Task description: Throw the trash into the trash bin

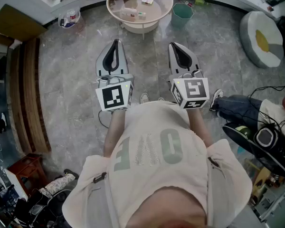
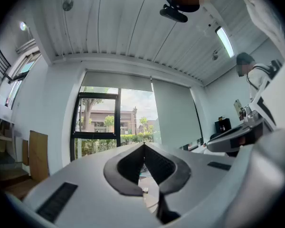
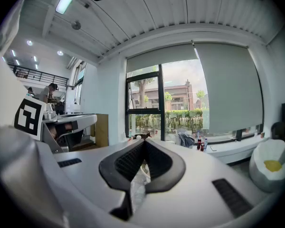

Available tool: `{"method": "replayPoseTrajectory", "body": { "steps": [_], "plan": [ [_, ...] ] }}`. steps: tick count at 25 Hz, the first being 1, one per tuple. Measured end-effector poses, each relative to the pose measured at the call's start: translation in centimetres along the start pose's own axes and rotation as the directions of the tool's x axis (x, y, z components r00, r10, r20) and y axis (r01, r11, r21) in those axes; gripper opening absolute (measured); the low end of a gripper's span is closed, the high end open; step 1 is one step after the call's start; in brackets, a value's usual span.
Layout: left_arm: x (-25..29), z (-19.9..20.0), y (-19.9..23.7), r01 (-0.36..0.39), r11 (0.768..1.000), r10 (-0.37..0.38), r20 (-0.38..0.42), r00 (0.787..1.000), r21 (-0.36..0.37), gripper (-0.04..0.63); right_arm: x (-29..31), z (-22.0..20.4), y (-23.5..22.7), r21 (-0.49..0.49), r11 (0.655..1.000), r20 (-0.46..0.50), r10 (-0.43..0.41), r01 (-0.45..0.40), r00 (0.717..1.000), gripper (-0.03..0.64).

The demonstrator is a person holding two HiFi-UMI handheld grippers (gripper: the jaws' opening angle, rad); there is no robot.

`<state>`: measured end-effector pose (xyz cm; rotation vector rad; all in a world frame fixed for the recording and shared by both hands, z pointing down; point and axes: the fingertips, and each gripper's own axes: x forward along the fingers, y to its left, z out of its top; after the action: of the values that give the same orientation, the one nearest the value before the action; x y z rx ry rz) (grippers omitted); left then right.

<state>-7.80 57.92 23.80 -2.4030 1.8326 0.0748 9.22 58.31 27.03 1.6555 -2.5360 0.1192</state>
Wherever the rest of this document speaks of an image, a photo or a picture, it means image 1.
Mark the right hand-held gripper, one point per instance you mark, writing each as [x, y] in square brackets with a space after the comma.
[194, 89]

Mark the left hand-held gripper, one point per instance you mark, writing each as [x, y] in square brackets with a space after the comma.
[112, 97]

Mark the green waste bin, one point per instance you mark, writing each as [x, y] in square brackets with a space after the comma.
[181, 15]

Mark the clear plastic bottle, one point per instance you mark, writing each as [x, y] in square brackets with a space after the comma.
[128, 13]

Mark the person's left forearm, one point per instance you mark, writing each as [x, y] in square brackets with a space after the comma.
[114, 127]

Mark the person's right forearm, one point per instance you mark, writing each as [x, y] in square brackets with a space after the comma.
[199, 125]

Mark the person's right shoe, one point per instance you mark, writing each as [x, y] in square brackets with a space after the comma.
[161, 99]

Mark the person's shoe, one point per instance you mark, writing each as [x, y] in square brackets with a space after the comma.
[161, 99]
[144, 98]

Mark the person's left shoe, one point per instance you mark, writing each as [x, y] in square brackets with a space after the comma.
[144, 98]

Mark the pink basket with plastic bag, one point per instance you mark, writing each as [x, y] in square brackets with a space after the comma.
[71, 20]

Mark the grey white egg cushion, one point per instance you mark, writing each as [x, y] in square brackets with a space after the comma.
[256, 49]

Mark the small red trinket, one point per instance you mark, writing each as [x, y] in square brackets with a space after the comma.
[270, 8]

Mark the brown cardboard sheet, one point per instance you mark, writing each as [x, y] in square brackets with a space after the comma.
[14, 22]

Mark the black pouch white trim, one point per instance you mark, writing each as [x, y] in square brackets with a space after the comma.
[266, 136]

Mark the person's white printed shirt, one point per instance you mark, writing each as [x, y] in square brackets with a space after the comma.
[156, 174]

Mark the red-brown wooden table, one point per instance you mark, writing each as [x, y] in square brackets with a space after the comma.
[26, 167]

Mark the black striped bag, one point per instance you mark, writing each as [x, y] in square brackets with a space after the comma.
[50, 205]

